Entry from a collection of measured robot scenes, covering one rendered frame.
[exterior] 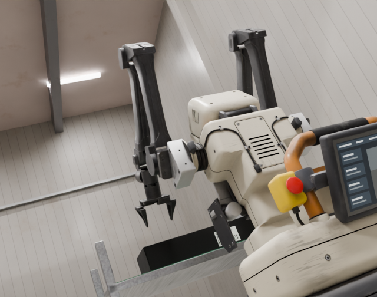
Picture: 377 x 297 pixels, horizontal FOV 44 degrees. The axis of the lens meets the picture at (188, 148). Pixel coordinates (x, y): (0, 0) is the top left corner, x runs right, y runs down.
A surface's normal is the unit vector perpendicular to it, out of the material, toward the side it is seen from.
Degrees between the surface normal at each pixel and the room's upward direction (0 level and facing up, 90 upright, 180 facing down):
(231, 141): 82
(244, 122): 82
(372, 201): 115
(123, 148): 90
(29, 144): 90
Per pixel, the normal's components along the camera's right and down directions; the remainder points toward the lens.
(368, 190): 0.36, -0.05
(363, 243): 0.24, -0.46
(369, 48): -0.91, 0.23
